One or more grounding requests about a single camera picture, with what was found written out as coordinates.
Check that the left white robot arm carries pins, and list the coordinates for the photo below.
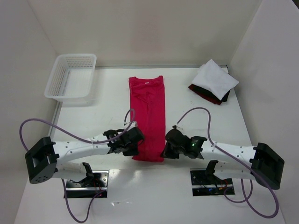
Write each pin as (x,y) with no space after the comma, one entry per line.
(48,159)

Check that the folded black t-shirt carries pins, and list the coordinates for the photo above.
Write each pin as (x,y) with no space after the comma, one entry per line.
(224,96)

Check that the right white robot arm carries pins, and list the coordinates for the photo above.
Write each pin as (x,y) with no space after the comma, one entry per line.
(227,161)

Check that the white plastic basket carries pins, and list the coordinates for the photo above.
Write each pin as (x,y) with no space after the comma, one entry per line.
(71,78)

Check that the folded dark red t-shirt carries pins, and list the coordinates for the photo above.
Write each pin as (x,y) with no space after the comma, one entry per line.
(206,98)

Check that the folded white t-shirt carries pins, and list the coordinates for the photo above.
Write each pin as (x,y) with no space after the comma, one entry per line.
(213,78)

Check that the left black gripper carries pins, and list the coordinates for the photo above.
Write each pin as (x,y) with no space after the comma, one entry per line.
(131,150)

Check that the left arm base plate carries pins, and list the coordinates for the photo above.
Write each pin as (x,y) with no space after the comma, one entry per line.
(98,185)

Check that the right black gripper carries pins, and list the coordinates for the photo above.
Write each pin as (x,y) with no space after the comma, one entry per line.
(168,151)

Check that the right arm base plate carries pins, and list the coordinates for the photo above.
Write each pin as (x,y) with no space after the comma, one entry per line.
(206,186)

